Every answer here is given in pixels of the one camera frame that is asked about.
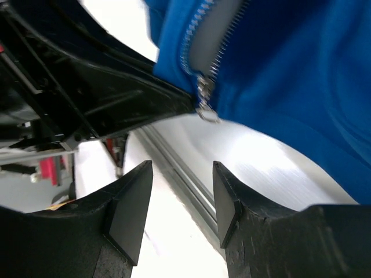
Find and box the red clamp in background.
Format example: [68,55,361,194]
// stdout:
[30,156,64,186]

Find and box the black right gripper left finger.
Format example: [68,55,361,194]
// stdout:
[1,160,153,277]

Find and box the aluminium front rail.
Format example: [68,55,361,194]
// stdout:
[133,125,225,258]

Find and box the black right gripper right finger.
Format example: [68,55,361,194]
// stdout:
[213,162,370,277]

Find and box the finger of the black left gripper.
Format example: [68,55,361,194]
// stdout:
[8,1,194,142]

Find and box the silver zipper pull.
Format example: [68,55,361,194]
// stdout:
[196,75,221,123]

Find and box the blue zip-up fleece jacket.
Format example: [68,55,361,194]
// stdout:
[146,1,370,204]

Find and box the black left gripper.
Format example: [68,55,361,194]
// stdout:
[1,17,96,150]

